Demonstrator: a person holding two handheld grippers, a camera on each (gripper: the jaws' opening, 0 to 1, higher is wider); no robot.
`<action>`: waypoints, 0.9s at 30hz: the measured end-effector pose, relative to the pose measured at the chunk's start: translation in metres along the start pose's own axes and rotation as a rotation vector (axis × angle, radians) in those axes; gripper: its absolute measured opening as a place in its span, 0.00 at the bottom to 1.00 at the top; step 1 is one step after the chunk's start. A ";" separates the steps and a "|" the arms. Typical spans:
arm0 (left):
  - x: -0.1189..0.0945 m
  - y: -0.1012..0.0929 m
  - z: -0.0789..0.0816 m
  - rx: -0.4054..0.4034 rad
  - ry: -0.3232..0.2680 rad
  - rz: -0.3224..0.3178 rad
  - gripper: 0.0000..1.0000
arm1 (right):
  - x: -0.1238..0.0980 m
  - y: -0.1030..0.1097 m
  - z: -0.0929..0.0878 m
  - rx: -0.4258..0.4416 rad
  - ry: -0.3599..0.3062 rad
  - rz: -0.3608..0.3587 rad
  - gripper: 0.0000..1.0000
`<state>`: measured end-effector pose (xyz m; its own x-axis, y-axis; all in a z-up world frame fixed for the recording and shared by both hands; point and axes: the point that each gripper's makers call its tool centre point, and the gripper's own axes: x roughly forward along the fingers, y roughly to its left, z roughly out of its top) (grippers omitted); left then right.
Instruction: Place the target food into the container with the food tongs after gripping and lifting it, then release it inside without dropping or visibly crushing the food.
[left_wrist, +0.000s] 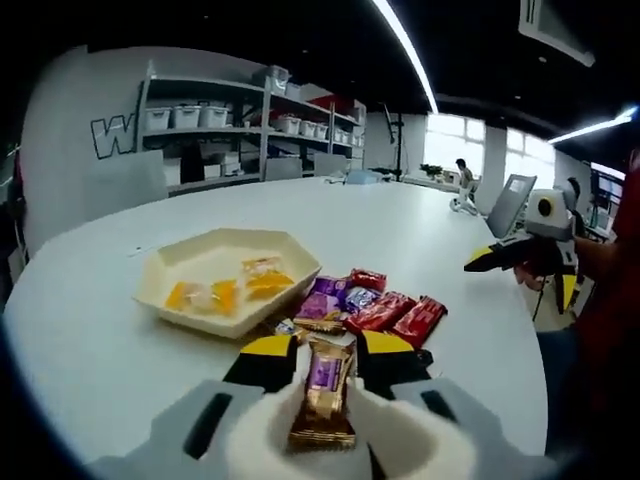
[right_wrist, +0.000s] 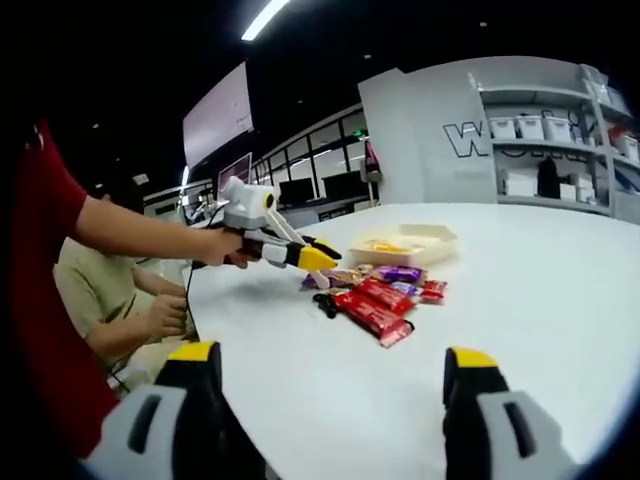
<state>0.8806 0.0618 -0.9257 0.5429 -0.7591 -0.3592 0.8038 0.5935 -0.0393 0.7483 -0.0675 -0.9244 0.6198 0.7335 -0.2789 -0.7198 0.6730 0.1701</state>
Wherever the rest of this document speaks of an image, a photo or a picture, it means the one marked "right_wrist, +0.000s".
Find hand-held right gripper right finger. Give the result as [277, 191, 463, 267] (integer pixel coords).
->
[442, 346, 576, 480]

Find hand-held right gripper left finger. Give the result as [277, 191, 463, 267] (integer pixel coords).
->
[87, 340, 231, 480]

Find purple brown snack food packet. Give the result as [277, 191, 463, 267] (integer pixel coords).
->
[298, 273, 332, 293]

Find black snack food packet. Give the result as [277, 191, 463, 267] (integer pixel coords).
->
[312, 293, 341, 320]

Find red chocolate bar food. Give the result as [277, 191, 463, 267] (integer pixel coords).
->
[349, 277, 417, 315]
[331, 289, 417, 350]

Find large purple chocolate food packet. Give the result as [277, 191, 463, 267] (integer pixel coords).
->
[372, 264, 430, 285]

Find beige food container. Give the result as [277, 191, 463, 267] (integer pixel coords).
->
[347, 223, 460, 269]

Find small red snack food packet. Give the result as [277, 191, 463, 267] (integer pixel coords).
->
[418, 279, 449, 304]

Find person's left hand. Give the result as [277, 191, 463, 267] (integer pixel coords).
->
[202, 227, 261, 270]

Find black monitor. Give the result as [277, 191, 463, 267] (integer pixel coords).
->
[277, 177, 317, 205]
[322, 171, 370, 201]

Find white hanging screen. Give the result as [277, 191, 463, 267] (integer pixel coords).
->
[182, 60, 255, 169]

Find red garment on stand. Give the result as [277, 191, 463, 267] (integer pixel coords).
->
[362, 139, 384, 184]

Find person's red shirt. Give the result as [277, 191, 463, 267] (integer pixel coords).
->
[0, 117, 119, 459]

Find ceiling light strip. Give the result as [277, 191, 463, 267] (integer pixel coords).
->
[240, 0, 294, 42]

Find stack of white boxes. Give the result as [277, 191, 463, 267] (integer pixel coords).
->
[504, 169, 599, 204]

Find black bag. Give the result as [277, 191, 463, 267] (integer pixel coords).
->
[537, 157, 561, 199]

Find row of white storage bins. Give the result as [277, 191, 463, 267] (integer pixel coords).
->
[487, 69, 640, 166]

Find grey shelving unit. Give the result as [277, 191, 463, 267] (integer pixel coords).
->
[467, 64, 640, 221]

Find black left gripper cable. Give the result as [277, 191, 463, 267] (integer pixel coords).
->
[182, 199, 234, 341]

